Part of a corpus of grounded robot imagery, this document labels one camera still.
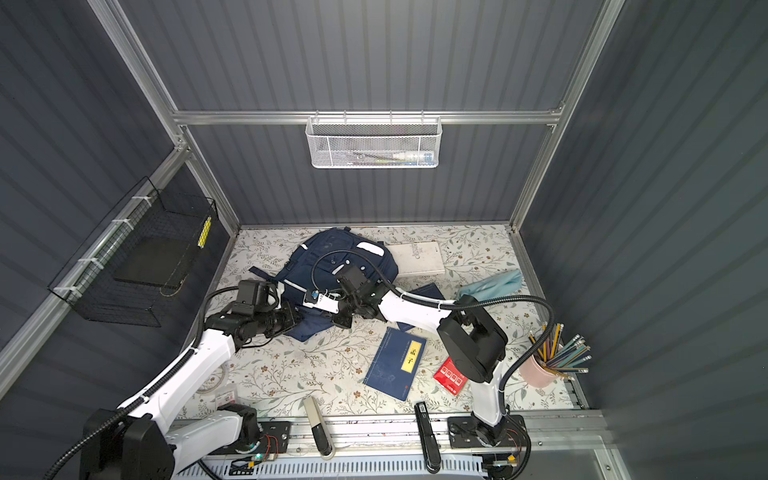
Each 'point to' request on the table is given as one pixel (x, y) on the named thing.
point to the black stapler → (429, 442)
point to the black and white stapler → (319, 428)
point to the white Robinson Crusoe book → (418, 258)
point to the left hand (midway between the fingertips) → (302, 315)
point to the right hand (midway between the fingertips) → (328, 311)
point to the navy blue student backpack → (313, 267)
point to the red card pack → (450, 377)
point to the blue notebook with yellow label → (395, 363)
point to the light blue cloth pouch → (490, 287)
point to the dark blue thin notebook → (429, 290)
